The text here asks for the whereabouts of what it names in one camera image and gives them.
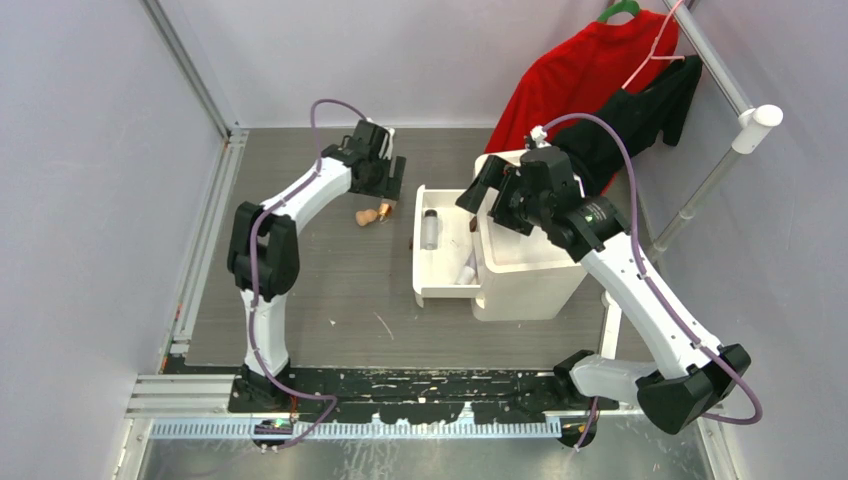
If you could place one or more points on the red shirt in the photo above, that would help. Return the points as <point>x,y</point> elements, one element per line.
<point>581,75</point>

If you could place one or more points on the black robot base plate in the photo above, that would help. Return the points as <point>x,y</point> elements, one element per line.
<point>414,395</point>

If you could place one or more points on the white purple tube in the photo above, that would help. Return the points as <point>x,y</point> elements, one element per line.
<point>468,273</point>

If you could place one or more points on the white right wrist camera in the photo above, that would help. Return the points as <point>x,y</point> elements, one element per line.
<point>536,138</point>

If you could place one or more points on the pink hanger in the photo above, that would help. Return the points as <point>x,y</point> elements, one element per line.
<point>652,52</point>

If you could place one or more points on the aluminium frame rail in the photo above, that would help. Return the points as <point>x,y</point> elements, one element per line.
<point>183,140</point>

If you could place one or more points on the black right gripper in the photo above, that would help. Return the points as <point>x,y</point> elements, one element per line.
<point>495,173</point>

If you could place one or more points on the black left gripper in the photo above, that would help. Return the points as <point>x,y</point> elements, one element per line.
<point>389,187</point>

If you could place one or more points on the metal clothes rack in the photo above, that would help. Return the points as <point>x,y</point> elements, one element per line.
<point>679,187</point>

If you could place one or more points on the green hanger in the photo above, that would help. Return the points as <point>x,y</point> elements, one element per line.
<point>630,7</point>

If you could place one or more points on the white drawer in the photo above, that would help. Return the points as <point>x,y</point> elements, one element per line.
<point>434,272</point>

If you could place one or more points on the white drawer cabinet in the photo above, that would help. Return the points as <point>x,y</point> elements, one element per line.
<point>521,278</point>

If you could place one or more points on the black shirt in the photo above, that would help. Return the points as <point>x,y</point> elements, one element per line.
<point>658,110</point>

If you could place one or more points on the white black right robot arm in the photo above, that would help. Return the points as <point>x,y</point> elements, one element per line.
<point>691,370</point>

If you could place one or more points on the clear vial black cap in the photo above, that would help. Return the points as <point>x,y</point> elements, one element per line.
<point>430,230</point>

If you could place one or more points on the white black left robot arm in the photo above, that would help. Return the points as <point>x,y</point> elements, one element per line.
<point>264,252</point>

